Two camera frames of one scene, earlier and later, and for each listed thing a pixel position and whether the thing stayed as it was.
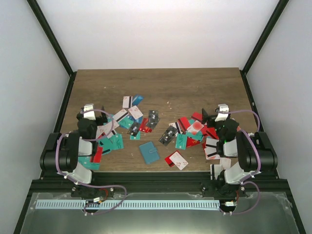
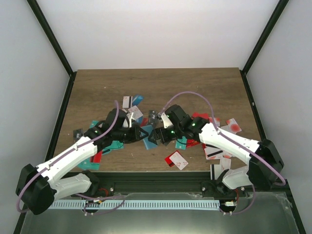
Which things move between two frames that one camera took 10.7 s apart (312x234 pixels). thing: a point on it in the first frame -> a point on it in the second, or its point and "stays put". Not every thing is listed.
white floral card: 135,112 stays put
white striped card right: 210,149 stays put
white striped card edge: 215,170 stays put
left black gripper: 101,121 -> 137,130
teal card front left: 85,161 stays put
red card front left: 97,158 stays put
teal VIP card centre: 181,142 stays put
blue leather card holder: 149,153 -> 148,144
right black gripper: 205,117 -> 157,136
